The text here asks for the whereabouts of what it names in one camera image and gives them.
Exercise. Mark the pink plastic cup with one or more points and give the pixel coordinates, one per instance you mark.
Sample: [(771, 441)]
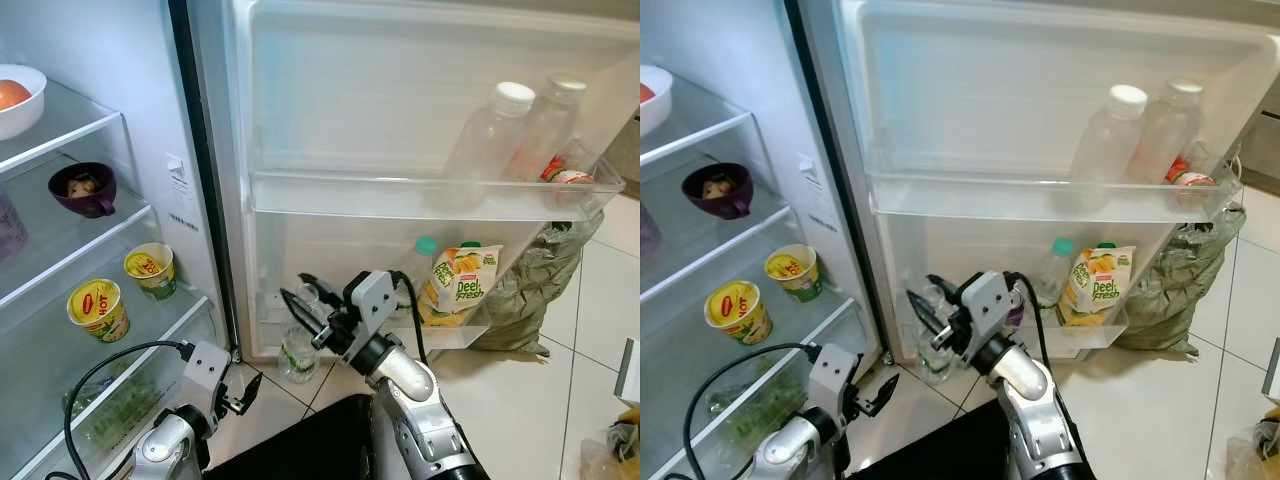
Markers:
[(10, 230), (648, 235)]

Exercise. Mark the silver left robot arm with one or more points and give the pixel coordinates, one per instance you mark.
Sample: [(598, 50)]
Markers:
[(790, 450), (165, 445)]

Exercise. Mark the red orange fruit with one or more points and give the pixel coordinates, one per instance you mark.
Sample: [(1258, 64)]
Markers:
[(646, 93), (12, 95)]

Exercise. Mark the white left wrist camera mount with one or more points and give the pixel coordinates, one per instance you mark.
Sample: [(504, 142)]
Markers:
[(835, 375), (205, 370)]

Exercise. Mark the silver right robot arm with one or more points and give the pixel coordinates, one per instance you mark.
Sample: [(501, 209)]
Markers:
[(1030, 385), (410, 380)]

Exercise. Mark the yellow green noodle cup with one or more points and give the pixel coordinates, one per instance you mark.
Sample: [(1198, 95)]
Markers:
[(160, 285), (800, 287)]

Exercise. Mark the clear bottle white cap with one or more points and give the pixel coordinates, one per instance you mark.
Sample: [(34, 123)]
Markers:
[(500, 130), (1115, 135)]

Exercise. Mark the purple mug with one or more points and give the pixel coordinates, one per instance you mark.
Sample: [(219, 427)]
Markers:
[(70, 205), (705, 205)]

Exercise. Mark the clear glass fridge shelf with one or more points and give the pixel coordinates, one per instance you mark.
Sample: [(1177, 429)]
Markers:
[(85, 110), (710, 115), (60, 262), (150, 330), (800, 330), (690, 275)]

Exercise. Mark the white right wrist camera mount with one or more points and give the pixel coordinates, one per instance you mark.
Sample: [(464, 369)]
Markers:
[(985, 300), (372, 300)]

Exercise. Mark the yellow noodle cup red logo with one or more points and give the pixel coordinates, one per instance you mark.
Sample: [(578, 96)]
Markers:
[(745, 328), (105, 325)]

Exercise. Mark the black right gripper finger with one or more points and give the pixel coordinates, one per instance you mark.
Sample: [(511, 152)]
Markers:
[(928, 312), (946, 289), (322, 288), (305, 310)]

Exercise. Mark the clear bottle cream cap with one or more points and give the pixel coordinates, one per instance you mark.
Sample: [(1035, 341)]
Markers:
[(1175, 115), (560, 110)]

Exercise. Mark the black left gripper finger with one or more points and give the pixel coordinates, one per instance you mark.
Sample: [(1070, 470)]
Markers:
[(882, 387), (874, 409), (250, 385), (245, 406)]

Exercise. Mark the small white bowl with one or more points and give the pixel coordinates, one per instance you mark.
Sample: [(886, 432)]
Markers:
[(30, 115), (662, 110)]

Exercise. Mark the white lit fridge body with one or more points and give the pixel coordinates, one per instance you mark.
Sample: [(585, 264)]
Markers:
[(130, 60), (740, 60)]

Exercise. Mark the yellow juice pack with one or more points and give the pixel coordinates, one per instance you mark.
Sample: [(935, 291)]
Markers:
[(465, 290), (1095, 290)]

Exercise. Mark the grey green woven sack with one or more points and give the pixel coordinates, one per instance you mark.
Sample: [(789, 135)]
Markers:
[(1175, 290), (540, 290)]

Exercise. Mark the clear bottle green label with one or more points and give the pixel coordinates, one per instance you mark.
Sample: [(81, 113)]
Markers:
[(298, 360), (935, 362)]

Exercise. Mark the green leafy vegetables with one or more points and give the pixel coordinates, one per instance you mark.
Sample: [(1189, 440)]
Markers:
[(755, 415), (120, 415)]

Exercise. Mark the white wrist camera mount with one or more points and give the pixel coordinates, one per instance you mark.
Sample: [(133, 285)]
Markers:
[(985, 300), (205, 370), (835, 375), (372, 300)]

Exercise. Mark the small red capped jar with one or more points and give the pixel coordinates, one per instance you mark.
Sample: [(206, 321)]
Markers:
[(570, 178), (1190, 180)]

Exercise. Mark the clear plastic bag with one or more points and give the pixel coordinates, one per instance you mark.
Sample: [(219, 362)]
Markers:
[(615, 455), (1255, 455)]

